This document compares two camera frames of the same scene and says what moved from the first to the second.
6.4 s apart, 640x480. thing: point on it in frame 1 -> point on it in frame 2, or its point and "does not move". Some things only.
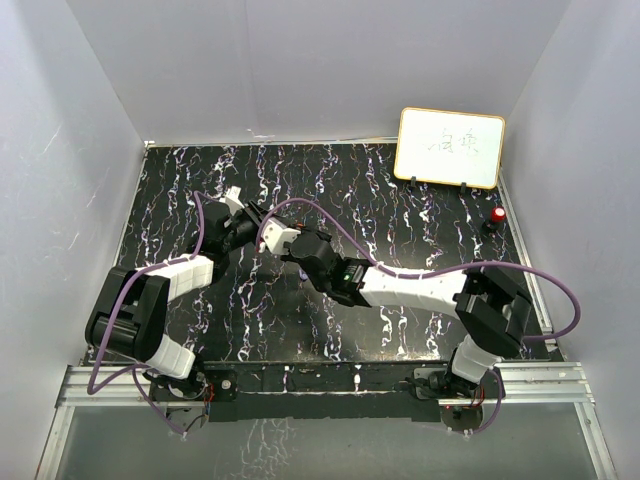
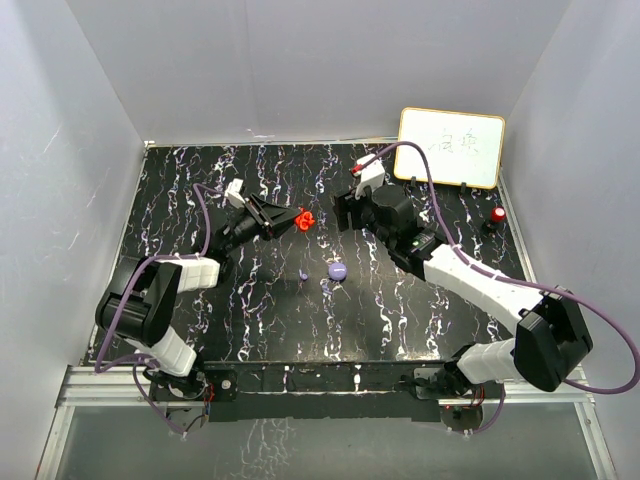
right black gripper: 288,256 -> 345,203
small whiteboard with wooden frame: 452,148 does not move
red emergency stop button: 498,214 does not move
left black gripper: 254,213 does not move
